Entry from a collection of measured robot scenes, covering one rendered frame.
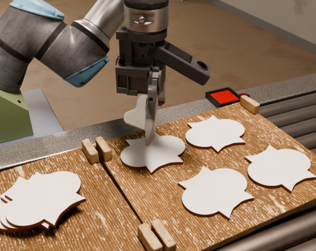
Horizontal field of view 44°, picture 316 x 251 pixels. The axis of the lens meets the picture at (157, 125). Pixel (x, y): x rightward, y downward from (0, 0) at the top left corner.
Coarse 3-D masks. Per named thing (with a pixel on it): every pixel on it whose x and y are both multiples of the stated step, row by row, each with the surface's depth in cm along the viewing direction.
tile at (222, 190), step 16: (208, 176) 77; (224, 176) 77; (240, 176) 77; (192, 192) 73; (208, 192) 73; (224, 192) 73; (240, 192) 73; (192, 208) 70; (208, 208) 70; (224, 208) 70
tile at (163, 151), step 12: (156, 132) 89; (132, 144) 85; (144, 144) 85; (156, 144) 85; (168, 144) 85; (180, 144) 85; (120, 156) 82; (132, 156) 82; (144, 156) 82; (156, 156) 82; (168, 156) 82; (132, 168) 80; (144, 168) 80; (156, 168) 79
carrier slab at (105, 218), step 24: (24, 168) 80; (48, 168) 80; (72, 168) 80; (96, 168) 80; (0, 192) 74; (96, 192) 74; (72, 216) 69; (96, 216) 69; (120, 216) 69; (0, 240) 65; (24, 240) 65; (48, 240) 65; (72, 240) 65; (96, 240) 65; (120, 240) 65
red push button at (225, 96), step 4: (216, 92) 108; (220, 92) 108; (224, 92) 108; (228, 92) 108; (212, 96) 106; (216, 96) 106; (220, 96) 106; (224, 96) 106; (228, 96) 106; (232, 96) 106; (220, 100) 104; (224, 100) 104; (228, 100) 104; (232, 100) 104
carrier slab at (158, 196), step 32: (160, 128) 92; (256, 128) 92; (192, 160) 82; (224, 160) 82; (128, 192) 74; (160, 192) 74; (256, 192) 74; (288, 192) 74; (192, 224) 68; (224, 224) 68; (256, 224) 68
